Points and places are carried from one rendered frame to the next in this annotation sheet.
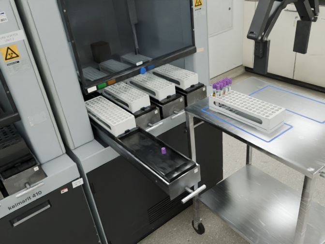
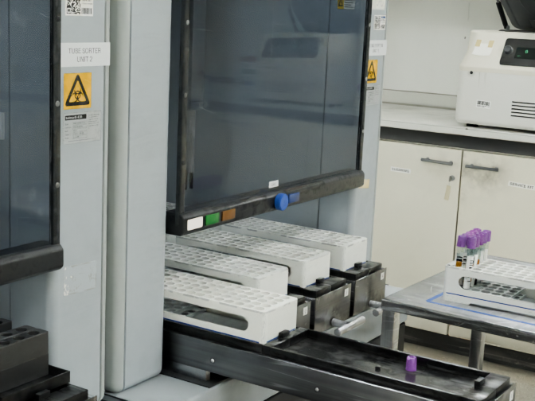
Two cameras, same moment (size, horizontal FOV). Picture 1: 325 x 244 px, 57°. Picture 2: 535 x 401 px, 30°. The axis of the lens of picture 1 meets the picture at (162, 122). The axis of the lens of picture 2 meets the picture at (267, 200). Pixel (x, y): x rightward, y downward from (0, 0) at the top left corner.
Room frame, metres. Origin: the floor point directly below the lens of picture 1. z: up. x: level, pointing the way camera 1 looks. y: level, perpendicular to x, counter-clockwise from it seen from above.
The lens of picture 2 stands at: (-0.30, 0.77, 1.31)
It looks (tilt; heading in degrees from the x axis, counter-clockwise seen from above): 11 degrees down; 336
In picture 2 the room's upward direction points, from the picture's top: 3 degrees clockwise
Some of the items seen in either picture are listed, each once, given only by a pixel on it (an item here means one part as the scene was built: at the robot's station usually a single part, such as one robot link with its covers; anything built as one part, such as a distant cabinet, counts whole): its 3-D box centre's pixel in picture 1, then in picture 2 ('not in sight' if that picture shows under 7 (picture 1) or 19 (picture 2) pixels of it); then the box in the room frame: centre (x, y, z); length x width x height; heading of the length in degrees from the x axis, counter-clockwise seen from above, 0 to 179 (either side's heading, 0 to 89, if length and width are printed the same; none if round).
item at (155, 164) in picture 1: (132, 142); (297, 362); (1.00, 0.13, 0.78); 0.73 x 0.14 x 0.09; 34
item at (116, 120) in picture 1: (108, 115); (203, 305); (1.15, 0.23, 0.83); 0.30 x 0.10 x 0.06; 34
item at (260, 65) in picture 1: (261, 55); not in sight; (0.57, -0.21, 1.24); 0.03 x 0.01 x 0.07; 32
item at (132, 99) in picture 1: (124, 96); (204, 274); (1.33, 0.17, 0.83); 0.30 x 0.10 x 0.06; 34
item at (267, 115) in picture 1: (243, 108); (534, 291); (1.03, -0.33, 0.85); 0.30 x 0.10 x 0.06; 35
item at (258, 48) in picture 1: (256, 45); not in sight; (0.55, -0.20, 1.26); 0.03 x 0.01 x 0.05; 122
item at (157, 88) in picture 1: (149, 85); (251, 258); (1.42, 0.04, 0.83); 0.30 x 0.10 x 0.06; 34
